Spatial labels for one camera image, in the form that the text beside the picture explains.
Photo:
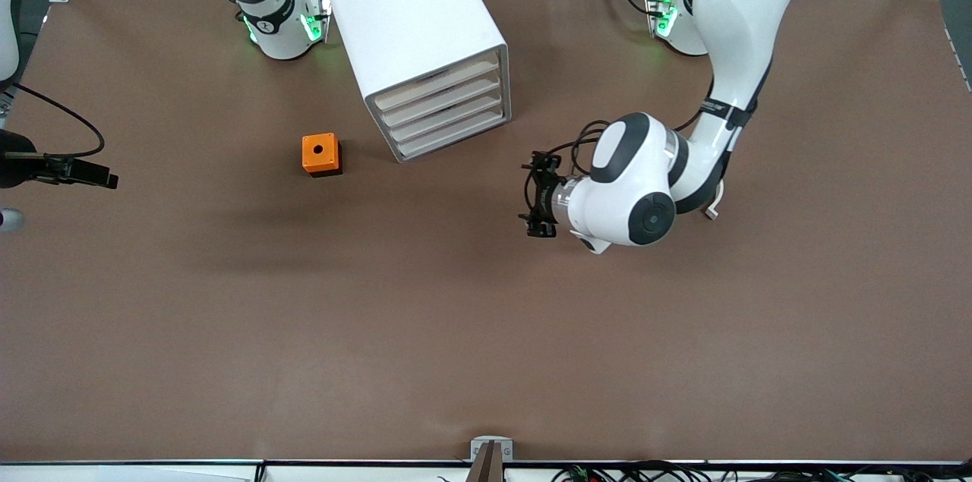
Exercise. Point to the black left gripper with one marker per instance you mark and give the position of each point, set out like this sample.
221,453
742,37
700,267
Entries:
545,197

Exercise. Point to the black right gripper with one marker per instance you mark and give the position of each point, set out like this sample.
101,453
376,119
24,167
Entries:
17,168

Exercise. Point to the white plastic drawer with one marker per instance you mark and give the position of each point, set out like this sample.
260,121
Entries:
437,83
448,118
444,100
453,134

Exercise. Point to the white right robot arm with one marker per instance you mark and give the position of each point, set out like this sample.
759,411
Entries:
281,34

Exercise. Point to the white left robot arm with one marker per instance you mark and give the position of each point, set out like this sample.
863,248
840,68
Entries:
729,26

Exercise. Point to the white drawer cabinet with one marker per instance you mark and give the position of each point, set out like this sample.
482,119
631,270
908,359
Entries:
410,4

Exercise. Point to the orange box with hole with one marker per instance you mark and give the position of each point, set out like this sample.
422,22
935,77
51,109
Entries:
310,160

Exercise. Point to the white curved bracket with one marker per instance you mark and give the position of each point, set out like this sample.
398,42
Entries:
711,213

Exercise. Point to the white table edge rail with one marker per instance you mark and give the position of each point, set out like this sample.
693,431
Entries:
114,473

